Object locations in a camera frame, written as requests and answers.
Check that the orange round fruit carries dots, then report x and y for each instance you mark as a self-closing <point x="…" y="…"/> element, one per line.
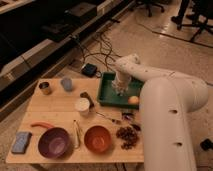
<point x="133" y="100"/>

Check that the white cup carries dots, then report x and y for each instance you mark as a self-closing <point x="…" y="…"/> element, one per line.
<point x="82" y="106"/>

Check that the purple small object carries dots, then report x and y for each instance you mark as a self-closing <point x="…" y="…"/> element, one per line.
<point x="128" y="116"/>

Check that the black handled knife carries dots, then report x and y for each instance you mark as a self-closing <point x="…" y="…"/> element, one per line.
<point x="136" y="127"/>

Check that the orange bowl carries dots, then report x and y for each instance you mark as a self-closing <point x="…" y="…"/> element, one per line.
<point x="97" y="139"/>

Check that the purple bowl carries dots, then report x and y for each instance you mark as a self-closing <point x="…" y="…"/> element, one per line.
<point x="54" y="143"/>

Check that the black stand legs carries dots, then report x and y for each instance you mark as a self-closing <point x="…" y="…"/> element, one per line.
<point x="202" y="12"/>

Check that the black box on shelf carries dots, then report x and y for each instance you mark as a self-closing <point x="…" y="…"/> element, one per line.
<point x="82" y="12"/>

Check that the metal spoon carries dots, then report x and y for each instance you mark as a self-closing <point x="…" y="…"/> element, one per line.
<point x="115" y="121"/>

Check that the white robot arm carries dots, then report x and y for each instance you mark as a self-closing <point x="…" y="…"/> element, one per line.
<point x="165" y="100"/>

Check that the blue-grey cup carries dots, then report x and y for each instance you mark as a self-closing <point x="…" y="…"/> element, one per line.
<point x="67" y="84"/>

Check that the black office chair base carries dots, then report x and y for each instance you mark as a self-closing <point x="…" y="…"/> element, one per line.
<point x="148" y="4"/>

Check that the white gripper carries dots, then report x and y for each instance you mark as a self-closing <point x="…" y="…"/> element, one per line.
<point x="119" y="87"/>

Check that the dark brown scoop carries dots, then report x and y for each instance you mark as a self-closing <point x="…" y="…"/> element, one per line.
<point x="87" y="96"/>

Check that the blue sponge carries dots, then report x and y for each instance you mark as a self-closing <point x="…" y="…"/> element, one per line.
<point x="21" y="142"/>

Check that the green plastic tray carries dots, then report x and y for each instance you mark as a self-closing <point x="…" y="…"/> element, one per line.
<point x="107" y="95"/>

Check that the black power adapter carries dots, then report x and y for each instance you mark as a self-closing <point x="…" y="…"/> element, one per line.
<point x="89" y="70"/>

